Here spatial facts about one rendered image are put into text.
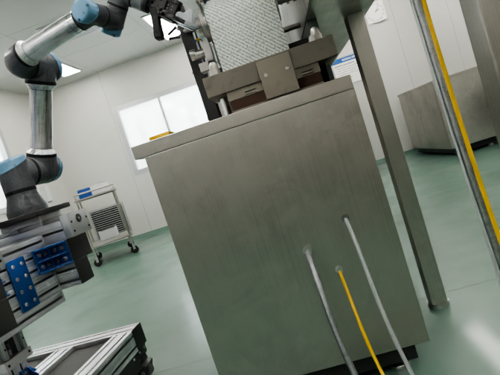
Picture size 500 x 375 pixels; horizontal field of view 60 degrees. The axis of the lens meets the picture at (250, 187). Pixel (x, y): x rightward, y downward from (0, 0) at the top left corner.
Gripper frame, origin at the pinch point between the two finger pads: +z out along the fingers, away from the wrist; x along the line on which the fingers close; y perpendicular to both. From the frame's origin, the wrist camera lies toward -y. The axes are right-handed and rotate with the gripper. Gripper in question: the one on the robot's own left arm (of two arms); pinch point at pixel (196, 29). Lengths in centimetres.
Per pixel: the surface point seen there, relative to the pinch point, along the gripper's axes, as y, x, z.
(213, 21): 3.3, -8.4, 6.8
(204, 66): -10.9, -1.1, 8.2
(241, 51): -2.4, -8.5, 19.5
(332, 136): -18, -34, 56
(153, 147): -41, -34, 10
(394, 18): 218, 548, 132
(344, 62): 128, 546, 89
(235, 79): -13.4, -28.2, 24.0
